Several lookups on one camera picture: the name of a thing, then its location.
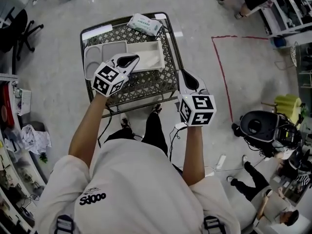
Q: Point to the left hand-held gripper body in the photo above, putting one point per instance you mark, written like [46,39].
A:
[109,79]

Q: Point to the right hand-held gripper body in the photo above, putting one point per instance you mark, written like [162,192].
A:
[198,110]

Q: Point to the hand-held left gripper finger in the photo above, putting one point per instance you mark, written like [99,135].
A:
[132,66]
[122,55]

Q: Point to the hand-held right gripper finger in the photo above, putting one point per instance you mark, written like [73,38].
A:
[201,82]
[182,84]

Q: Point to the white plastic lunch box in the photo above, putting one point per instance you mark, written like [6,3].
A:
[112,50]

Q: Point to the person's left forearm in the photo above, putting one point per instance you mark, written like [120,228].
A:
[84,135]

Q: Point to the person's right forearm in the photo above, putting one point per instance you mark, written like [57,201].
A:
[193,155]

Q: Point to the dark lattice metal table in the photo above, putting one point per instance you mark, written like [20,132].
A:
[151,86]

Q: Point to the person's right shoe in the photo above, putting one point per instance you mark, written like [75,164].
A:
[156,108]

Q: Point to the person's shoe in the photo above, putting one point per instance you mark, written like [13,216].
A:
[156,108]
[125,121]

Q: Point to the white wet wipes pack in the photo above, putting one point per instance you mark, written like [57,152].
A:
[145,24]

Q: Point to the person's left shoe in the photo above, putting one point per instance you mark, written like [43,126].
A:
[125,121]

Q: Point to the person's right leg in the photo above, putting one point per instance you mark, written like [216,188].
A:
[154,133]

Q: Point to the person's leg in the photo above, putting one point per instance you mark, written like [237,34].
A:
[122,136]
[154,133]

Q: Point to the small white card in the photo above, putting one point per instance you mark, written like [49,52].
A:
[160,16]

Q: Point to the white power strip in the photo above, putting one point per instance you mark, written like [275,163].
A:
[220,162]

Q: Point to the person's left leg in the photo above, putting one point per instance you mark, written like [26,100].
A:
[122,136]

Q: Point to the blue bin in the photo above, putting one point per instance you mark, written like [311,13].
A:
[279,42]

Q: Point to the yellow-green stool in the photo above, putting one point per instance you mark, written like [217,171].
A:
[287,102]

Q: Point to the white plastic basket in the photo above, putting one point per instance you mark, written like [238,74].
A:
[23,101]

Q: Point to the checked white cloth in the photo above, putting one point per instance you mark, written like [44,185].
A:
[36,139]

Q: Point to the small green plant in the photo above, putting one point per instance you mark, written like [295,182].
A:
[44,158]

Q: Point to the person's white t-shirt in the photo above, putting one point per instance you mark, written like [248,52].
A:
[136,191]

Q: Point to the black office chair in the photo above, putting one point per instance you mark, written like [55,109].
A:
[14,30]

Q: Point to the white shelving rack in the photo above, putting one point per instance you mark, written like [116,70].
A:
[287,8]

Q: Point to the curved white shelf unit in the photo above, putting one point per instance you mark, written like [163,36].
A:
[12,179]

